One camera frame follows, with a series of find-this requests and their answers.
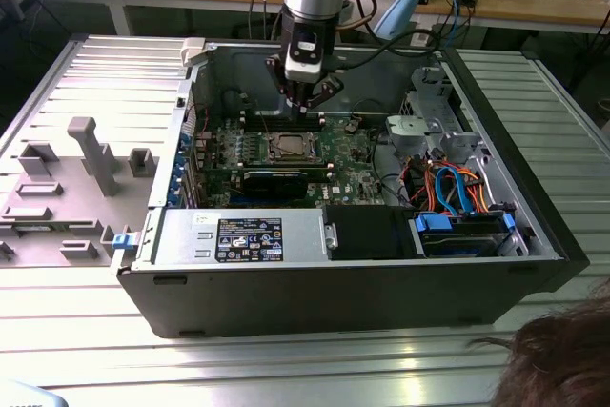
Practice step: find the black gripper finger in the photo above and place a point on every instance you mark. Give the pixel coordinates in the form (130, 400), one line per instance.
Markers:
(329, 87)
(281, 83)

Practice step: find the black drive bay cover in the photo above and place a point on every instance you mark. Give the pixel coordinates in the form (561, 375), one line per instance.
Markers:
(367, 233)

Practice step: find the white label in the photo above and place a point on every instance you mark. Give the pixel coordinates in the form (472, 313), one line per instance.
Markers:
(421, 36)

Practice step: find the green motherboard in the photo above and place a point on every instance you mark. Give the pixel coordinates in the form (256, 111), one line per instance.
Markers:
(352, 173)

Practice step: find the beige plastic case latch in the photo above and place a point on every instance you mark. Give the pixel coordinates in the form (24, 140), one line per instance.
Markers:
(193, 52)

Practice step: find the silver metal drive cage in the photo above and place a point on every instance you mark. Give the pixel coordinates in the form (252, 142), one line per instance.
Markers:
(419, 128)

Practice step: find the black graphics card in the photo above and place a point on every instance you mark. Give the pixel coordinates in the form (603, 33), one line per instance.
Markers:
(274, 185)

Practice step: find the hard disk in blue carrier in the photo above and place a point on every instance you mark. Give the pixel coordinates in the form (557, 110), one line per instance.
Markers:
(431, 226)

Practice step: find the silver power supply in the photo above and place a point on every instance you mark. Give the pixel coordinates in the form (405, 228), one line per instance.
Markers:
(181, 235)

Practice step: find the black PC case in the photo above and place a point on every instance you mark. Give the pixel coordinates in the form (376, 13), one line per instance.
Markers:
(310, 302)

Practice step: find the blue plastic case latch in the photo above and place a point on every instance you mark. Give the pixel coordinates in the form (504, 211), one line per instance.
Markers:
(123, 241)

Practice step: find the grey parts rack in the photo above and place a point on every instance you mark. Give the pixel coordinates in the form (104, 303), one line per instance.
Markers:
(57, 245)

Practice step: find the person's dark-haired head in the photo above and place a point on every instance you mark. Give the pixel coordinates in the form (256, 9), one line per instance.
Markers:
(562, 364)

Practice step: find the white rounded device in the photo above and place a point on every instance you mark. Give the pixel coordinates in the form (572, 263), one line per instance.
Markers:
(28, 395)

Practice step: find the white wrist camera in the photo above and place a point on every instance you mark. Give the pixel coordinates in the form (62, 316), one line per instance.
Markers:
(302, 71)

